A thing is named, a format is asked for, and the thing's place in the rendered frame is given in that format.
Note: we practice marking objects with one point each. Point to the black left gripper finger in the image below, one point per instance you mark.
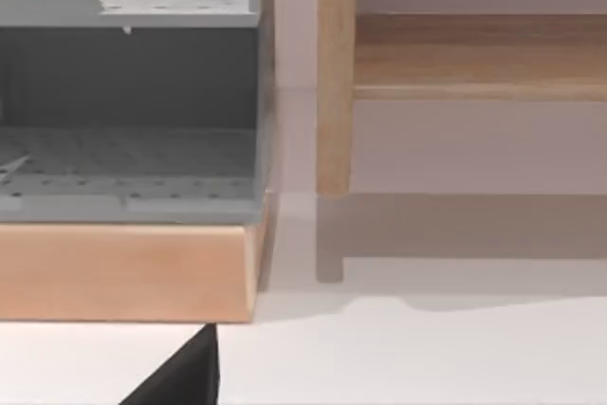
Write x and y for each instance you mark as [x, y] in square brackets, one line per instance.
[189, 372]

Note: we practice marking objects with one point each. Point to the pale wooden drawer front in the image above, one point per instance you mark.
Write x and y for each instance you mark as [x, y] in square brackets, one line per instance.
[123, 272]

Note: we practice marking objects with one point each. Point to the grey pierced drawer inside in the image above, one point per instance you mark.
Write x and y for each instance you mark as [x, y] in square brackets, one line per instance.
[128, 106]

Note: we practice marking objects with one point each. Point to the open wooden shelf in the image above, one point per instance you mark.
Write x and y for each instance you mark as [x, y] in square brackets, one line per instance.
[474, 59]

